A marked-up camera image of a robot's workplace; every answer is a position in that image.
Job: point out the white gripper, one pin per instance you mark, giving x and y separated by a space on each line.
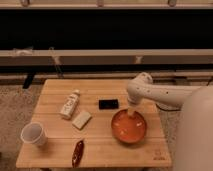
131 111

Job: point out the orange ceramic bowl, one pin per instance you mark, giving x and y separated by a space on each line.
128 129

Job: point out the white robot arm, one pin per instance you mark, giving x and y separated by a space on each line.
194 144

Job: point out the black rectangular phone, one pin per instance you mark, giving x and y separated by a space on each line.
109 104

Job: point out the beige rectangular sponge block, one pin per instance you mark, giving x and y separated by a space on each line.
81 119

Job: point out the wooden table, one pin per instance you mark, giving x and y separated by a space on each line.
101 148

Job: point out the white plastic bottle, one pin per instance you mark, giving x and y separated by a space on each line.
70 105

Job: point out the white paper cup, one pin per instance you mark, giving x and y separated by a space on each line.
33 133

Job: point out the grey metal rail shelf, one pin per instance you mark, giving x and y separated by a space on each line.
105 57

